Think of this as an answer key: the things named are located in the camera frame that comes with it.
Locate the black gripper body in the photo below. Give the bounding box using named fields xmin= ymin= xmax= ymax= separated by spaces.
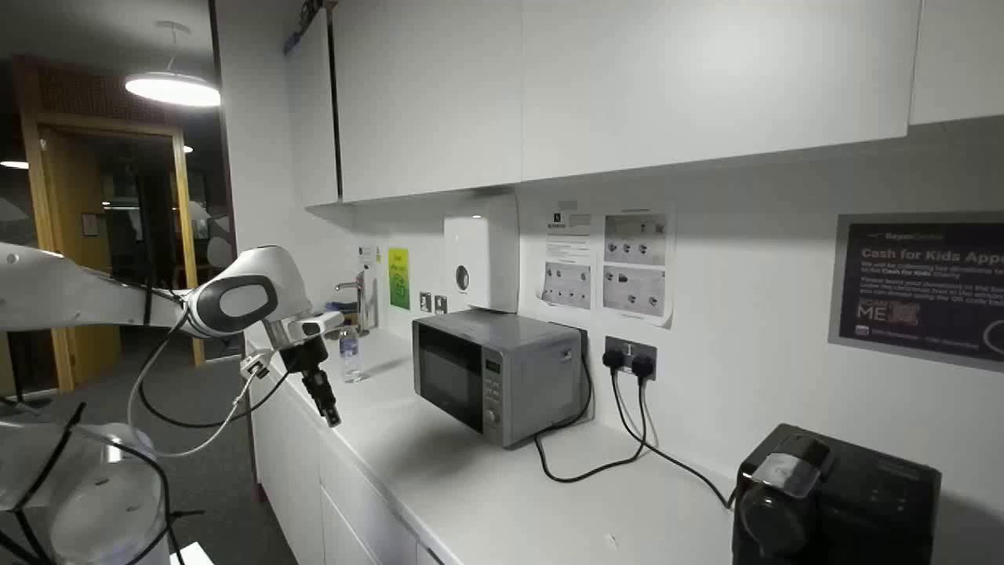
xmin=279 ymin=336 xmax=334 ymax=406

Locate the black microwave door with window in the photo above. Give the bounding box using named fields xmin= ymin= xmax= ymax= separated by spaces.
xmin=412 ymin=321 xmax=486 ymax=432

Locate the silver microwave oven body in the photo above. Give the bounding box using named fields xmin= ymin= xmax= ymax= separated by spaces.
xmin=409 ymin=308 xmax=590 ymax=452

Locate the clear plastic water bottle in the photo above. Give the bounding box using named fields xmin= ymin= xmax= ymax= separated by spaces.
xmin=339 ymin=324 xmax=365 ymax=382

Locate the white base cabinet unit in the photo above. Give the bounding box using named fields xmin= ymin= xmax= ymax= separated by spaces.
xmin=249 ymin=342 xmax=441 ymax=565

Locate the chrome water tap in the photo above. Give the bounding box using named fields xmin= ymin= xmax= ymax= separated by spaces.
xmin=333 ymin=262 xmax=382 ymax=340

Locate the green yellow cleaning poster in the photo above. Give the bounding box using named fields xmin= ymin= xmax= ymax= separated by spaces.
xmin=387 ymin=245 xmax=415 ymax=313

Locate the white paper towel dispenser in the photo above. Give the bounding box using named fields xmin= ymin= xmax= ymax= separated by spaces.
xmin=441 ymin=212 xmax=522 ymax=313

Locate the white instruction sheet with pictures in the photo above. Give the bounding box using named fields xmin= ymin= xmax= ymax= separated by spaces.
xmin=537 ymin=238 xmax=597 ymax=310

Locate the white upper cabinet door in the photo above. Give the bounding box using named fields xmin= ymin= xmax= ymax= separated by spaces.
xmin=330 ymin=0 xmax=527 ymax=203
xmin=905 ymin=0 xmax=1004 ymax=128
xmin=517 ymin=0 xmax=921 ymax=181

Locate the small dark header label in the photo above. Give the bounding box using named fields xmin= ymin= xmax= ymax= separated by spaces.
xmin=543 ymin=206 xmax=597 ymax=235

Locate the round ceiling lamp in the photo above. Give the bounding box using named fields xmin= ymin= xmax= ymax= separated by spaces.
xmin=122 ymin=68 xmax=226 ymax=110

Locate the grey instruction sheet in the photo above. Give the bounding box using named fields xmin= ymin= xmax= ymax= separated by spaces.
xmin=602 ymin=212 xmax=671 ymax=267
xmin=599 ymin=262 xmax=671 ymax=321

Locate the black coffee machine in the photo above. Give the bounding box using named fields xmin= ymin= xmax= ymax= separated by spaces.
xmin=731 ymin=420 xmax=944 ymax=565

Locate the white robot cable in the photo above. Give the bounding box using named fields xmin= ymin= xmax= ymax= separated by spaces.
xmin=155 ymin=351 xmax=276 ymax=464

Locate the black microwave power cable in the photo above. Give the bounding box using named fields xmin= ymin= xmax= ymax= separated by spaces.
xmin=531 ymin=330 xmax=652 ymax=487

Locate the wooden door frame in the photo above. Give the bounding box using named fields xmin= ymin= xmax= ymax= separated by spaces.
xmin=12 ymin=59 xmax=208 ymax=395

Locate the black double wall socket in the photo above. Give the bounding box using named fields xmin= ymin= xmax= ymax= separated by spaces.
xmin=602 ymin=331 xmax=660 ymax=382

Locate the black coffee machine power cable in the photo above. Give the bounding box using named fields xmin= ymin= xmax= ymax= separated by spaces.
xmin=626 ymin=355 xmax=739 ymax=512

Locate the dark framed wall notice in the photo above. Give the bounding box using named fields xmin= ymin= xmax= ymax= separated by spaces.
xmin=829 ymin=212 xmax=1004 ymax=371

